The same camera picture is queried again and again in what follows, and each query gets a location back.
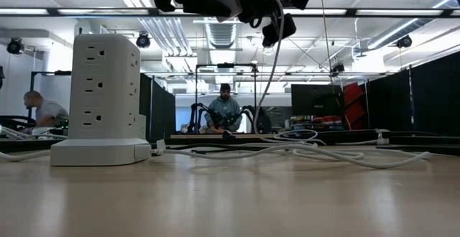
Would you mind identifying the black partition wall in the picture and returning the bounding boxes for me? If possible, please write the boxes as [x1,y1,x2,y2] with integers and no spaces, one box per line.
[366,52,460,138]
[139,73,177,141]

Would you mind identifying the black power strip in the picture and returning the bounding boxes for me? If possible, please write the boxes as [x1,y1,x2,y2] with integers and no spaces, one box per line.
[272,131,391,147]

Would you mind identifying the small black ceiling fixture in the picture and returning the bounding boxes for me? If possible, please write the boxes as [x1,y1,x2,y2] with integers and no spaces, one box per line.
[329,62,346,77]

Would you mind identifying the smooth silver ceiling duct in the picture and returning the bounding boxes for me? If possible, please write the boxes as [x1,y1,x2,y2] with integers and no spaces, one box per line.
[366,17,432,51]

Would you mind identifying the neighbouring station black frame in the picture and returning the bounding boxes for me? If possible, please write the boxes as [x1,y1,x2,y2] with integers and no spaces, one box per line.
[195,63,258,134]
[29,70,73,123]

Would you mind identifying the white braided USB cable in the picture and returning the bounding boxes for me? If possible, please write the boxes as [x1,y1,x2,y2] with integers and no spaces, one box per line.
[150,139,432,169]

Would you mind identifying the black ceiling spotlight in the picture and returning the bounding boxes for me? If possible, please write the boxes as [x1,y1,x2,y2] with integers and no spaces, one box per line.
[396,34,413,50]
[6,37,24,55]
[135,32,152,50]

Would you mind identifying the ribbed silver ventilation duct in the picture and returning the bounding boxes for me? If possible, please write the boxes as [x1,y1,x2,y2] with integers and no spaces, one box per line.
[193,16,249,50]

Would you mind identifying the long linear ceiling light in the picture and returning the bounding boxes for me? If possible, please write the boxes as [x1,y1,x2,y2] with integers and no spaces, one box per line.
[0,7,460,19]

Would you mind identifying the green cube power strip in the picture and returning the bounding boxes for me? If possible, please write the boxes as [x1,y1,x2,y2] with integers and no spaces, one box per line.
[138,113,147,141]

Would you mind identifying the white cable bundle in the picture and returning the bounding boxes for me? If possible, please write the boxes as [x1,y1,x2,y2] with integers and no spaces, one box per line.
[0,124,69,141]

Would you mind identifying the desk with coloured boxes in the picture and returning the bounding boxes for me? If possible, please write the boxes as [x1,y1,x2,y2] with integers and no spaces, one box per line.
[286,116,344,133]

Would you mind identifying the small white plug block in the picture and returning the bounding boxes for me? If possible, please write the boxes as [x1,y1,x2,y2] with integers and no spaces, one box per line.
[374,129,392,147]

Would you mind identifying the red bin rack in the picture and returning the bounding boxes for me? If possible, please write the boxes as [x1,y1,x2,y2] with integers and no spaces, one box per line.
[341,83,368,131]

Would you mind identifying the thin hanging black cable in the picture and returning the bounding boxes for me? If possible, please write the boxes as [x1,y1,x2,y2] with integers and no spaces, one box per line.
[317,0,334,84]

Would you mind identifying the white USB wall charger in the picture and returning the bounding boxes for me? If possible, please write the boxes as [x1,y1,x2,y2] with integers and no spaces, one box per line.
[215,0,247,19]

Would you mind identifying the white tower power cord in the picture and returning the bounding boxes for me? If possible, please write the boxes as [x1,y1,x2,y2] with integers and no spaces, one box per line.
[0,149,52,163]

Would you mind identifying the white tower power strip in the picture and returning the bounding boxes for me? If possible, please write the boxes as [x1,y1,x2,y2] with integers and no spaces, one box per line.
[50,33,152,167]

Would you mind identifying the black monitor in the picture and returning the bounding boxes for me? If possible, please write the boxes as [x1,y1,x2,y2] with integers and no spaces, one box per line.
[290,84,344,118]

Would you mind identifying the person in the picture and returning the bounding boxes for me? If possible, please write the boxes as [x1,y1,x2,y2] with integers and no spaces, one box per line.
[23,90,70,129]
[204,83,244,134]

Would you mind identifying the white ceiling pipes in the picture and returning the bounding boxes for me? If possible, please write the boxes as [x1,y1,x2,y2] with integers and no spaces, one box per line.
[138,0,198,57]

